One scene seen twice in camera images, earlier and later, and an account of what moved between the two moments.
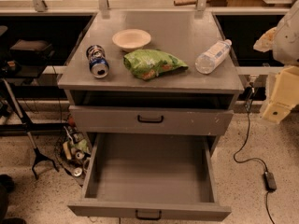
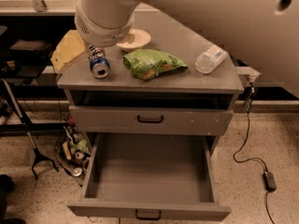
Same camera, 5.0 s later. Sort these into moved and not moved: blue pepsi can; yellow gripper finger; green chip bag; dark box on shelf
Moved: yellow gripper finger
Not moved: green chip bag; dark box on shelf; blue pepsi can
